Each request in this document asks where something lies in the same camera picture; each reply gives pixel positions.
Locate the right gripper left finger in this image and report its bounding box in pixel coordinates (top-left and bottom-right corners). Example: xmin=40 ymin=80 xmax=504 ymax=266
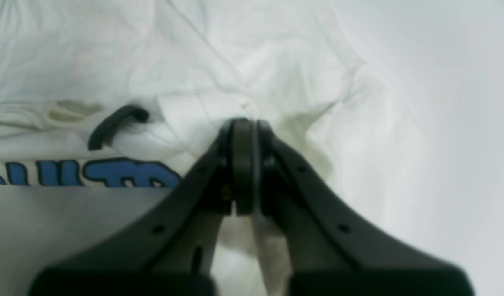
xmin=28 ymin=118 xmax=253 ymax=296

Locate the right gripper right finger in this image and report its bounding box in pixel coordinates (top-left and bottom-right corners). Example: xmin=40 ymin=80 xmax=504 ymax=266
xmin=256 ymin=120 xmax=474 ymax=296

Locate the white printed T-shirt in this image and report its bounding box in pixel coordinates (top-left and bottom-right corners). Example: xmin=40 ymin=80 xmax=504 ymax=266
xmin=0 ymin=0 xmax=425 ymax=296

